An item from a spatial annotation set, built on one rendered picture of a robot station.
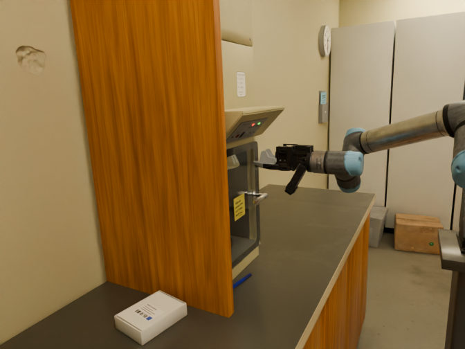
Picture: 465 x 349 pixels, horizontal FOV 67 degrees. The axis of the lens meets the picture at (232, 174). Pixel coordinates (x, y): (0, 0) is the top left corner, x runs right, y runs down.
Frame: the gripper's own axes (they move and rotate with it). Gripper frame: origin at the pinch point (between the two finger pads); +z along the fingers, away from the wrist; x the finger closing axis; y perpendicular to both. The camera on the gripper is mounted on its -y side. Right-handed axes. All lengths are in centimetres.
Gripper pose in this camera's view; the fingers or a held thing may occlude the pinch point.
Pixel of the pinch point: (257, 164)
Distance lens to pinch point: 125.0
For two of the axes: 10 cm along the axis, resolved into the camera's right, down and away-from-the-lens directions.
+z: -8.8, -0.7, 4.8
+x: -4.8, 2.1, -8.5
